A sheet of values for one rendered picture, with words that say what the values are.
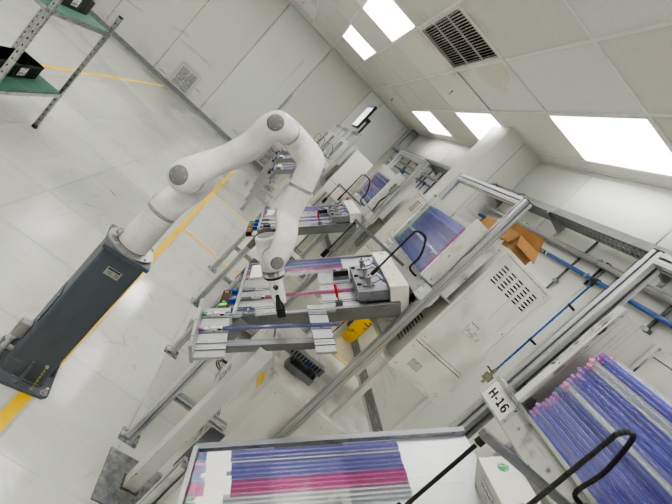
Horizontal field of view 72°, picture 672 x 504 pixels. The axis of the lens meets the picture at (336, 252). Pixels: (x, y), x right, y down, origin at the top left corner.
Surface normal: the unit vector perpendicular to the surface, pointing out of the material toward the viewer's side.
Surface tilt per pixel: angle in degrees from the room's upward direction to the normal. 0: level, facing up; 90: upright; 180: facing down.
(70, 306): 90
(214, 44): 90
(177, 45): 90
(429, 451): 44
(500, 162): 90
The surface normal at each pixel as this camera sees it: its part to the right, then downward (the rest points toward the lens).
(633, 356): 0.09, 0.29
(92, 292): 0.26, 0.44
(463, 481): 0.00, -0.95
